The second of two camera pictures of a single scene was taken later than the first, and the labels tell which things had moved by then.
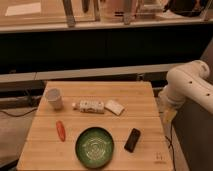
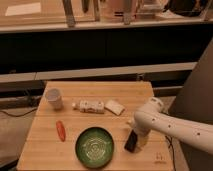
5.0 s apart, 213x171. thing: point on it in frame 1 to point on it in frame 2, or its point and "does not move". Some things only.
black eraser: [132, 139] does not move
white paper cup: [53, 96] does not move
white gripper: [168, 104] to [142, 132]
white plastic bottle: [89, 106] does not move
